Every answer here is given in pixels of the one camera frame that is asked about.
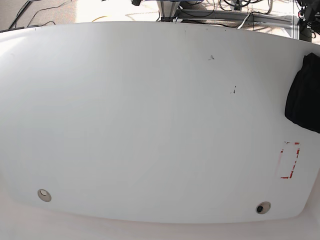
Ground black t-shirt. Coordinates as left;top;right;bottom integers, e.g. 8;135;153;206
284;53;320;133

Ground red tape rectangle marking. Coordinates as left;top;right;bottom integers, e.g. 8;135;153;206
277;141;301;179

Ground right table grommet hole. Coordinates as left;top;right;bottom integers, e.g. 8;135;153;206
255;201;271;215

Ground table grommet hole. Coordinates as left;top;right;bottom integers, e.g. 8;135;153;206
37;189;52;203
255;201;271;215

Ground left table grommet hole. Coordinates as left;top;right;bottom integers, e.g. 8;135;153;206
37;189;52;203

